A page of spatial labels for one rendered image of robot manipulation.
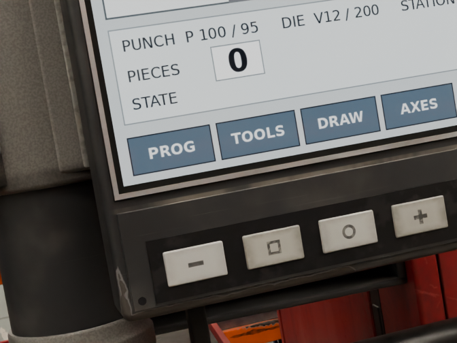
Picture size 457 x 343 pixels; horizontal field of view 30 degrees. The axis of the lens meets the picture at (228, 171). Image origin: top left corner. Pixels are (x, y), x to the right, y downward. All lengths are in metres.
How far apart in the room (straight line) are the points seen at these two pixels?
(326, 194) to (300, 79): 0.07
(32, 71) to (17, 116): 0.03
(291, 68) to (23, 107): 0.20
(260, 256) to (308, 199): 0.05
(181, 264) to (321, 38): 0.17
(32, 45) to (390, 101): 0.25
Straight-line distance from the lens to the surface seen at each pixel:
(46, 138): 0.62
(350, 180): 0.54
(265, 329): 2.76
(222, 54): 0.53
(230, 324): 2.75
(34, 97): 0.62
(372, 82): 0.56
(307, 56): 0.54
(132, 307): 0.52
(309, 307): 1.50
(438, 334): 0.61
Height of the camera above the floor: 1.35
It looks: 3 degrees down
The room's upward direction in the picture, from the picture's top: 10 degrees counter-clockwise
